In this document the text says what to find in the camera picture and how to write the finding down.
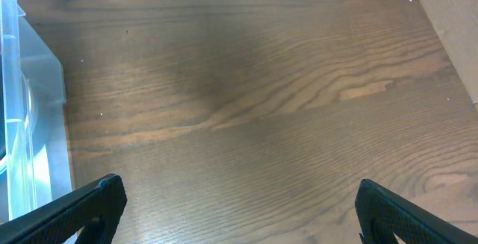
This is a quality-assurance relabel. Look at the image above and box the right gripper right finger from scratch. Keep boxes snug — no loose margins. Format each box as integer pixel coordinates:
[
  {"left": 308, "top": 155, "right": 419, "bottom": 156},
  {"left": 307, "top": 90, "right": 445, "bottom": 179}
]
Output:
[{"left": 355, "top": 179, "right": 477, "bottom": 244}]

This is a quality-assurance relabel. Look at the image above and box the clear plastic storage container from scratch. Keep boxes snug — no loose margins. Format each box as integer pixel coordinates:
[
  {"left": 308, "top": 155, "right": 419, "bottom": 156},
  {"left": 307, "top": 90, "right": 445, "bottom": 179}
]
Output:
[{"left": 1, "top": 0, "right": 72, "bottom": 223}]

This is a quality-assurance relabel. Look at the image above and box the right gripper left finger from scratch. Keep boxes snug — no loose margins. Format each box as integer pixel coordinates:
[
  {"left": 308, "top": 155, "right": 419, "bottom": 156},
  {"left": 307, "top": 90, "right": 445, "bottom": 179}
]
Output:
[{"left": 1, "top": 174, "right": 127, "bottom": 243}]

